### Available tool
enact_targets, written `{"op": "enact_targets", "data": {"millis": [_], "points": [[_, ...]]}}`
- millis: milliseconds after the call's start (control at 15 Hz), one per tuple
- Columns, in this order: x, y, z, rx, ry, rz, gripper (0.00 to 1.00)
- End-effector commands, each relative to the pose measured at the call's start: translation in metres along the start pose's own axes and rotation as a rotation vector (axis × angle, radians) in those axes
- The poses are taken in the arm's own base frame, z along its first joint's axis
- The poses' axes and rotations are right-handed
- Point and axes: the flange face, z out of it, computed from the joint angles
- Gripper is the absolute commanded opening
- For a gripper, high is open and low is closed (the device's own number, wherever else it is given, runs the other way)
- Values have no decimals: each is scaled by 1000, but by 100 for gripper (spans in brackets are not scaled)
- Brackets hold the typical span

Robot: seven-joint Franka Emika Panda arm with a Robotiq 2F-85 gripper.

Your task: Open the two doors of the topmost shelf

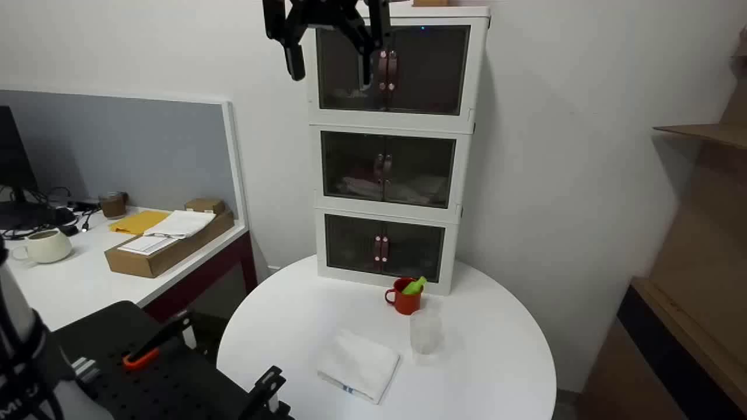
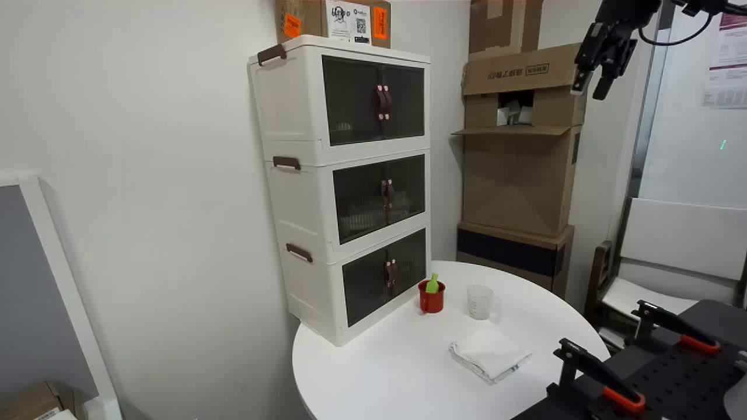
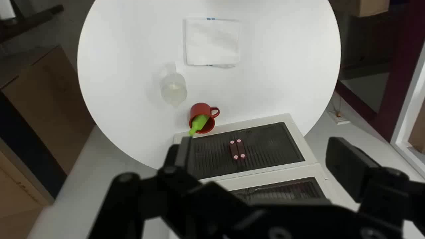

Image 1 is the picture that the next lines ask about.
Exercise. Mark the white desk with maroon side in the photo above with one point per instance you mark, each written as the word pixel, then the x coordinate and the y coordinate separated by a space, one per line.
pixel 202 272

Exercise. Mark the small brown object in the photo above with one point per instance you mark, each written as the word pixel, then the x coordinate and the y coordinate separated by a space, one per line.
pixel 115 203

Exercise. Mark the smoked translucent cabinet door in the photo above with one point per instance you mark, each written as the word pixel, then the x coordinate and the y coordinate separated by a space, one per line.
pixel 351 245
pixel 412 249
pixel 351 163
pixel 428 71
pixel 422 167
pixel 334 78

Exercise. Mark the black and red clamp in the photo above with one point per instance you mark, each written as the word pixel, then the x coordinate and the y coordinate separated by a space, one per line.
pixel 179 389

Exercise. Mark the small green plastic item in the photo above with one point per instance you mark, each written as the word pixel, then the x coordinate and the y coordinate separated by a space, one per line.
pixel 414 286

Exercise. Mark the clear plastic cup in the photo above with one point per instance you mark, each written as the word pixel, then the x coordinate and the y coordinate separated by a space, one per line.
pixel 425 329

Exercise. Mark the cardboard box with black band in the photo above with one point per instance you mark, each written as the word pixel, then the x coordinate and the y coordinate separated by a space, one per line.
pixel 661 364

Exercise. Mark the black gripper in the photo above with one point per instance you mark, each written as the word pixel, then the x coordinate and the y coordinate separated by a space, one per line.
pixel 331 6

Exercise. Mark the red mug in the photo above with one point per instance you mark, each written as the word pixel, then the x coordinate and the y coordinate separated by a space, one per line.
pixel 404 302

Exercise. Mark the grey divider panel white frame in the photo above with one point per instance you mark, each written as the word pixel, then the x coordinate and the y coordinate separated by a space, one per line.
pixel 117 147

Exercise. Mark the white paper sheets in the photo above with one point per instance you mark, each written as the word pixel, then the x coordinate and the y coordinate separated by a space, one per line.
pixel 177 225

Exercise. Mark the open flat cardboard box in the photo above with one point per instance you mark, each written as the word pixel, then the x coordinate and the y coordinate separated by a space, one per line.
pixel 144 259

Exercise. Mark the white three-tier storage cabinet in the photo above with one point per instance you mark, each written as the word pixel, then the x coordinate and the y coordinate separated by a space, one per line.
pixel 388 123

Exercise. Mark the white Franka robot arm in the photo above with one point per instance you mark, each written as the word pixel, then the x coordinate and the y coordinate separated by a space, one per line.
pixel 79 404

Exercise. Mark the yellow envelope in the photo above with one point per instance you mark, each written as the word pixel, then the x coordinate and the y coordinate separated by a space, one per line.
pixel 136 222

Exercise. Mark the large cardboard box with flap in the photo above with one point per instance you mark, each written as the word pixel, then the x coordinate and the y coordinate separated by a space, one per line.
pixel 716 217

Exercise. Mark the white folded cloth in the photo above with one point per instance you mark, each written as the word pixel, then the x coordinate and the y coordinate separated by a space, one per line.
pixel 358 364

